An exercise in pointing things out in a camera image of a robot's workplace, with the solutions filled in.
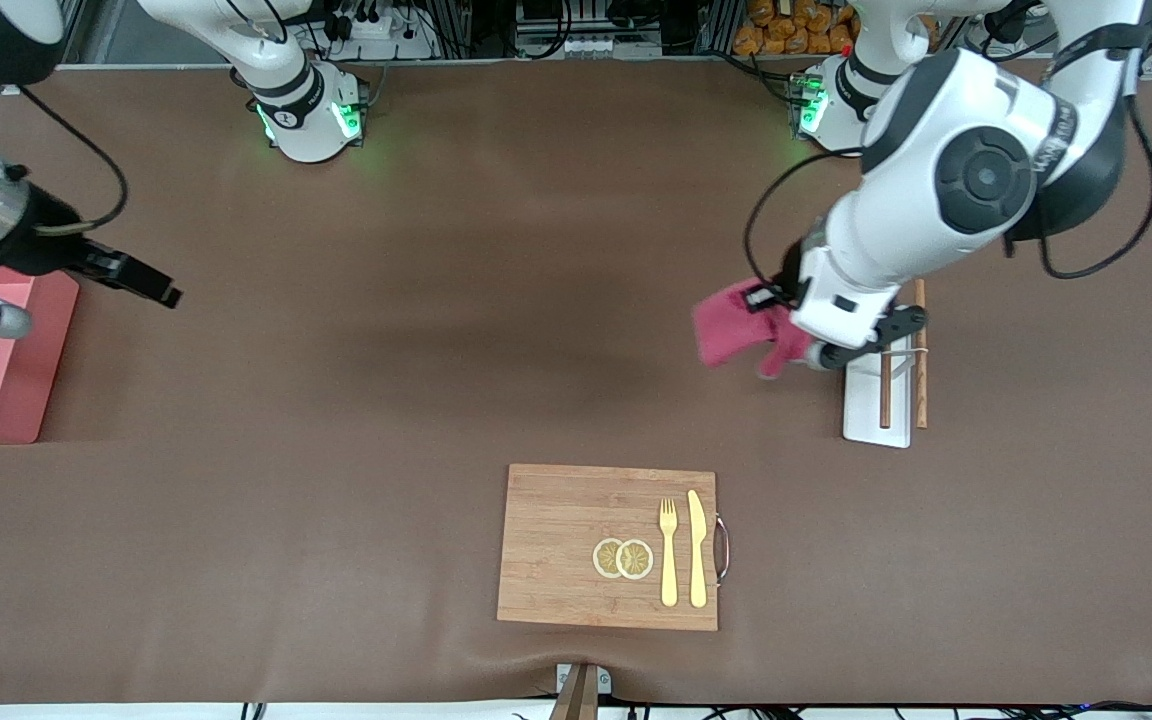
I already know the red cloth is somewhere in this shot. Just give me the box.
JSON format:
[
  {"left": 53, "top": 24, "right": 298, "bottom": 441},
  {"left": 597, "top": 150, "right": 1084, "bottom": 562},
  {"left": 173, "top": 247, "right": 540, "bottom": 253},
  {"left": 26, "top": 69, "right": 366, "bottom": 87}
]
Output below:
[{"left": 693, "top": 280, "right": 817, "bottom": 379}]

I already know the white towel rack base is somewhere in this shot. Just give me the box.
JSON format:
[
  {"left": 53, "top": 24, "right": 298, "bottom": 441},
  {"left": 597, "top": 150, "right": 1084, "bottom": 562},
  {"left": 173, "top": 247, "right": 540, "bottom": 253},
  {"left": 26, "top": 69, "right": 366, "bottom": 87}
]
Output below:
[{"left": 842, "top": 335, "right": 913, "bottom": 449}]

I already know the wooden rack rod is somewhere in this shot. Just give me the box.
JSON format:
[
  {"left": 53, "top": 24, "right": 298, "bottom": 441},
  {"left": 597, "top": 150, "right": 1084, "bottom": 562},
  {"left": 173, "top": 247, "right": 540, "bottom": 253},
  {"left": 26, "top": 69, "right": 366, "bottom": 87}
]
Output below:
[{"left": 914, "top": 279, "right": 928, "bottom": 429}]

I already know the yellow knife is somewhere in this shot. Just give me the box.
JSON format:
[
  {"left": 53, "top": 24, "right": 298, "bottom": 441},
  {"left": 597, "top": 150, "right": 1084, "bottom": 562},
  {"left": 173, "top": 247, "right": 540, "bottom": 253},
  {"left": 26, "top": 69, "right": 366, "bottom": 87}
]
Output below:
[{"left": 687, "top": 489, "right": 709, "bottom": 609}]

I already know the pile of orange packets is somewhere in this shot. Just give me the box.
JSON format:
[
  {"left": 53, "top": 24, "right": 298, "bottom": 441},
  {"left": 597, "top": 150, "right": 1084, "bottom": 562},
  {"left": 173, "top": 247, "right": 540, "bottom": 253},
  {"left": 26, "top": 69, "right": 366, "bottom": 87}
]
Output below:
[{"left": 733, "top": 0, "right": 859, "bottom": 57}]

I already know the brown table cover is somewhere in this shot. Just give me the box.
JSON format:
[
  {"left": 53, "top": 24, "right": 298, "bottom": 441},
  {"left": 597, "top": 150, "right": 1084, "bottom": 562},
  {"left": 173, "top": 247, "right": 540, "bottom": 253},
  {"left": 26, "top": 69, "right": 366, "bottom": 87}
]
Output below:
[{"left": 0, "top": 55, "right": 1152, "bottom": 706}]

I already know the yellow fork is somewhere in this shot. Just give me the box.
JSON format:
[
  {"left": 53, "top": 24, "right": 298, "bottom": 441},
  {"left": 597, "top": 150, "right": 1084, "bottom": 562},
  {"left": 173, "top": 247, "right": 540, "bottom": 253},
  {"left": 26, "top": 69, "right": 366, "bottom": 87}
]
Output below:
[{"left": 659, "top": 497, "right": 679, "bottom": 608}]

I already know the white terminal block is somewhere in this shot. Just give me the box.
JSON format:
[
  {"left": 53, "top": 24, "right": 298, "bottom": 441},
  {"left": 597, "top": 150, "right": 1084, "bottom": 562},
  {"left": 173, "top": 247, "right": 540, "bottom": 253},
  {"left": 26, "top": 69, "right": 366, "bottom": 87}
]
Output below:
[{"left": 554, "top": 33, "right": 619, "bottom": 59}]

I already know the bamboo cutting board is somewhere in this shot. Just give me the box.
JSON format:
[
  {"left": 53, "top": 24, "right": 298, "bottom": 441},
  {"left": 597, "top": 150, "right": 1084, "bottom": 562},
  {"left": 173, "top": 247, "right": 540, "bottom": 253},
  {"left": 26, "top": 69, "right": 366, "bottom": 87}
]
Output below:
[{"left": 497, "top": 463, "right": 719, "bottom": 633}]

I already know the white power strip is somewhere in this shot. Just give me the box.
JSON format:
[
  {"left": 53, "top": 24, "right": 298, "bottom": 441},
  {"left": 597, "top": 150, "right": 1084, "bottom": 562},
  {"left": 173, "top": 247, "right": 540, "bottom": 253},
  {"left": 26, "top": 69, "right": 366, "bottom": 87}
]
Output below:
[{"left": 331, "top": 0, "right": 437, "bottom": 63}]

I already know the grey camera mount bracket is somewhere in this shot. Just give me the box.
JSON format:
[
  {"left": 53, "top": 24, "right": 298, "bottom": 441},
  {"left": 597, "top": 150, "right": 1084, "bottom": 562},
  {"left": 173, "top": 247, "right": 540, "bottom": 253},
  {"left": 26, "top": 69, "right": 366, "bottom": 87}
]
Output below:
[{"left": 548, "top": 663, "right": 613, "bottom": 720}]

